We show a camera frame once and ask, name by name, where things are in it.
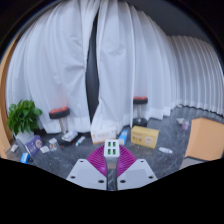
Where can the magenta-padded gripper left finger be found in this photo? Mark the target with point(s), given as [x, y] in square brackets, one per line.
[85, 175]

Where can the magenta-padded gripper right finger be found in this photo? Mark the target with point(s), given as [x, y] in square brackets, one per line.
[138, 175]

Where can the white block charger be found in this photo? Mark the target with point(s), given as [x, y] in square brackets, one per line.
[111, 148]

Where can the white green tube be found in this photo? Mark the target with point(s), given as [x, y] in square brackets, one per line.
[80, 141]

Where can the white blue tube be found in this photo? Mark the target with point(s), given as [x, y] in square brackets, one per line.
[165, 150]

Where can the yellow carton box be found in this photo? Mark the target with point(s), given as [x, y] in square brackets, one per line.
[144, 136]

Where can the small blue white box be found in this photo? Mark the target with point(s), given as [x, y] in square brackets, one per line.
[123, 137]

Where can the white flat striped box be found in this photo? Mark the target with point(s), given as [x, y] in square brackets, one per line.
[69, 136]

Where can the small clear container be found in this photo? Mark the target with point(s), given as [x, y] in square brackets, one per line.
[53, 145]

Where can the small white sachet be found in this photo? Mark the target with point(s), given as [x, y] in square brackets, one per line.
[45, 149]

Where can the purple box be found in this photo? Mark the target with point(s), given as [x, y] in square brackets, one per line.
[34, 145]

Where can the black red padded stool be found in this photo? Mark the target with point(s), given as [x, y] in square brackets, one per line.
[59, 112]
[140, 100]

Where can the small purple cup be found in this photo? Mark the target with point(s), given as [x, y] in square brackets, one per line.
[185, 125]

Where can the small white packet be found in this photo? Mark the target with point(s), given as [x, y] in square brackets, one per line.
[14, 148]

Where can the green potted plant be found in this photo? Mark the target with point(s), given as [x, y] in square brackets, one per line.
[24, 116]

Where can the white curtain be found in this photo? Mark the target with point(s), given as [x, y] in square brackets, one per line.
[53, 60]
[146, 60]

